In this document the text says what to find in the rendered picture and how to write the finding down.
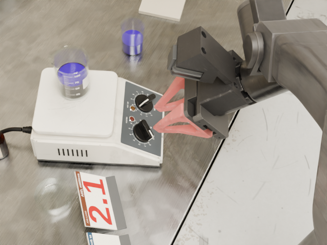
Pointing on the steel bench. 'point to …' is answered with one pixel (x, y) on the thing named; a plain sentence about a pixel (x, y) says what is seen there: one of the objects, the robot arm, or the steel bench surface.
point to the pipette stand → (163, 8)
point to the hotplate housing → (94, 144)
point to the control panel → (149, 116)
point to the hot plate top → (76, 107)
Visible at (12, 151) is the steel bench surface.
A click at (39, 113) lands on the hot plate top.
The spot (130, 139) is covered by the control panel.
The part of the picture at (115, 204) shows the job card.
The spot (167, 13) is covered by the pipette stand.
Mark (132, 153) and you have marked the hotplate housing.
